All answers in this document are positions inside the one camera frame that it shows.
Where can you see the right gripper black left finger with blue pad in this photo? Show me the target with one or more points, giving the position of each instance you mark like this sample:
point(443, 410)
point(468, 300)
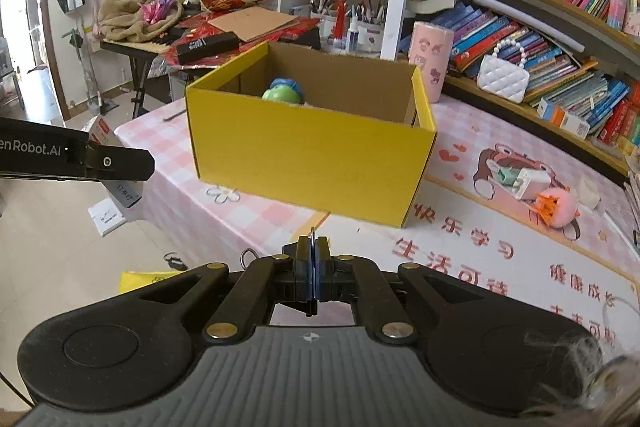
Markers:
point(247, 298)

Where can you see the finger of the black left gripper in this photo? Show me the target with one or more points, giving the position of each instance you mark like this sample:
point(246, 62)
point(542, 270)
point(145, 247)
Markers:
point(106, 162)

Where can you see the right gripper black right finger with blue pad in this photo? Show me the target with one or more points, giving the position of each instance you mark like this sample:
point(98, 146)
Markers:
point(359, 283)

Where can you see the green blue toy figure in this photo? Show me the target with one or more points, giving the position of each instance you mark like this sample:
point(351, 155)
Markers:
point(284, 90)

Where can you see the beige plush blanket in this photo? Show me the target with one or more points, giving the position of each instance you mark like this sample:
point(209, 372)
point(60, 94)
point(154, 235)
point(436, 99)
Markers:
point(137, 21)

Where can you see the black rectangular box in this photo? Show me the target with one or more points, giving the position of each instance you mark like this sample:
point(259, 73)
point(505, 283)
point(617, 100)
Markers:
point(195, 50)

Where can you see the yellow cardboard box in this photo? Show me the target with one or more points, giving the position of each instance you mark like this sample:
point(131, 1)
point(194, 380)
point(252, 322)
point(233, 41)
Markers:
point(358, 146)

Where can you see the pink cartoon table mat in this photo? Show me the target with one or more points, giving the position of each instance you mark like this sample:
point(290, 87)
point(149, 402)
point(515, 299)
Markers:
point(462, 222)

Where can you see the green small device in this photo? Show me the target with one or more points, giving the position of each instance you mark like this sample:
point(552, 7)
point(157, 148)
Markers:
point(504, 175)

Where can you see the brown cardboard sheet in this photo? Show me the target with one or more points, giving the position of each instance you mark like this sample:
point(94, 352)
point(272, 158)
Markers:
point(250, 23)

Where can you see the white charger adapter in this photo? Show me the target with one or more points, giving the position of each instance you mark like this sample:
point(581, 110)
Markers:
point(529, 183)

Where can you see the pink plush chick toy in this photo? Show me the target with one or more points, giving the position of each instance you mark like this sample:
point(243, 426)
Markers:
point(556, 206)

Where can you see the white glue bottle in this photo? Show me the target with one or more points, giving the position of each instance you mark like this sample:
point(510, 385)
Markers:
point(352, 36)

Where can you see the white pen holder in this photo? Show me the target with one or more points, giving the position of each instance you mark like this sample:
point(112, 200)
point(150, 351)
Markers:
point(370, 37)

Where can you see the pink cylindrical container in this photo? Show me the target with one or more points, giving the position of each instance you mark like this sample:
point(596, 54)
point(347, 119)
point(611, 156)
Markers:
point(429, 50)

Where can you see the white quilted pearl handbag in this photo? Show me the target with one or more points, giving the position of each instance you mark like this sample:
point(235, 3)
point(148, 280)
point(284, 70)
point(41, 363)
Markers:
point(502, 78)

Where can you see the white cube eraser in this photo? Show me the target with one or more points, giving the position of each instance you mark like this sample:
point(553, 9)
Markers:
point(588, 194)

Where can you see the white nail file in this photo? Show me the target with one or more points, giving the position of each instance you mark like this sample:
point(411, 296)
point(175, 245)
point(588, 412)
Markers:
point(616, 227)

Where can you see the blue orange white box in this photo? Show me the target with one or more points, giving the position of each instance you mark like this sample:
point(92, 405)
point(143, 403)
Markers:
point(558, 117)

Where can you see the wooden bookshelf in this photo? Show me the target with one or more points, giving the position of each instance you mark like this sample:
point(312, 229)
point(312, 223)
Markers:
point(581, 54)

